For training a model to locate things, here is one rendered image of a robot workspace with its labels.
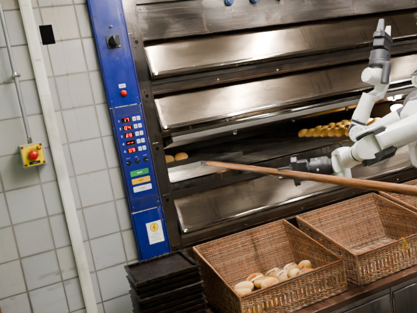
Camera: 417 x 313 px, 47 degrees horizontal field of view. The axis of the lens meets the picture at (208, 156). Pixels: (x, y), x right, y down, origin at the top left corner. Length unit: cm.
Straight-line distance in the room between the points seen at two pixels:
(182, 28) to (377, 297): 159
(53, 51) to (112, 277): 108
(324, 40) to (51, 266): 186
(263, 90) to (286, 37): 33
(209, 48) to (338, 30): 82
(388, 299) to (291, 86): 119
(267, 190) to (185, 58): 83
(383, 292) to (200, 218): 94
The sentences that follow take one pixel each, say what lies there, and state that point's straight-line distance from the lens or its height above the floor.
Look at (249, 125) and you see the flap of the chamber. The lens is 236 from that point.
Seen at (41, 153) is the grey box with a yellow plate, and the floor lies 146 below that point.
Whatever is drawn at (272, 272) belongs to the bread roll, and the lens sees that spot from 251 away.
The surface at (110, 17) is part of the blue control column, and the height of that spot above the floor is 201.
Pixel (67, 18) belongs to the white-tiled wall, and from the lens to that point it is 232.
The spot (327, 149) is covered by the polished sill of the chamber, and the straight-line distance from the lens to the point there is 280.
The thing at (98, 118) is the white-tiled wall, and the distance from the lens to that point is 228.
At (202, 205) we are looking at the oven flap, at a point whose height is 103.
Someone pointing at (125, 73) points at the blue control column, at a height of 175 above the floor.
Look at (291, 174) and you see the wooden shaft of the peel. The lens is 196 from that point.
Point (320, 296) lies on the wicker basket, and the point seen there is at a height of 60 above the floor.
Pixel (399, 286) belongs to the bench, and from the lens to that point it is 249.
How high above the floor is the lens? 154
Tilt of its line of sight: 6 degrees down
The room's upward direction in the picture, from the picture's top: 10 degrees counter-clockwise
